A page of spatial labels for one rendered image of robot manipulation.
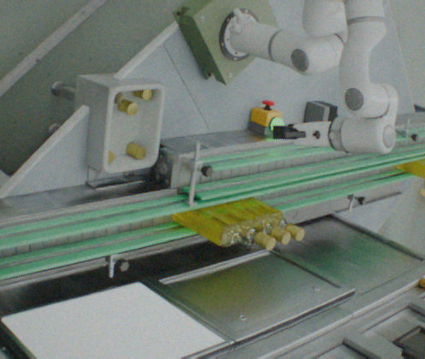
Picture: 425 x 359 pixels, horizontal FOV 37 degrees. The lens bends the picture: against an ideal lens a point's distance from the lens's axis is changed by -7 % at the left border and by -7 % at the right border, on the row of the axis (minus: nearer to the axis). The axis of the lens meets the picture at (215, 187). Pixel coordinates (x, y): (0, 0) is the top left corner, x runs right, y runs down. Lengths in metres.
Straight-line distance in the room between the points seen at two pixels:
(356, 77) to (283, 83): 0.87
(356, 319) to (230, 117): 0.74
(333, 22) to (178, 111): 0.55
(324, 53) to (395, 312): 0.73
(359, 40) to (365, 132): 0.19
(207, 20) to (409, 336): 0.99
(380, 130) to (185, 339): 0.61
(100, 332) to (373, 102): 0.75
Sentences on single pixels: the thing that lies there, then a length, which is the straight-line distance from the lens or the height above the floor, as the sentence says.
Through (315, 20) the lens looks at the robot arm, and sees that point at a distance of 1.61.
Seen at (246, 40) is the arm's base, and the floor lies 0.91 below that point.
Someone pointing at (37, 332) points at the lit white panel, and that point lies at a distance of 1.45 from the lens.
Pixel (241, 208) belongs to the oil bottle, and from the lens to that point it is 1.81.
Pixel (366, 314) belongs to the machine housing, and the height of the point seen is 1.40.
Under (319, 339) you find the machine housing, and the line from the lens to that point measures 1.61.
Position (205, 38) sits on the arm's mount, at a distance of 1.78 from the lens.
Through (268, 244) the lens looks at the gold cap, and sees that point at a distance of 1.69.
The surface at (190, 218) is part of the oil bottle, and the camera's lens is 1.77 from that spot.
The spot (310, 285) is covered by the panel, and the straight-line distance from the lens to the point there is 1.81.
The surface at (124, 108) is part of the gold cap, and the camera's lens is 1.71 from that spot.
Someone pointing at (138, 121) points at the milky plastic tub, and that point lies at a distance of 1.79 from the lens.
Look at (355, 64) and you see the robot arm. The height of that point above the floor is 1.39.
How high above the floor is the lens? 2.13
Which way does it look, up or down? 41 degrees down
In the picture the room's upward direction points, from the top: 116 degrees clockwise
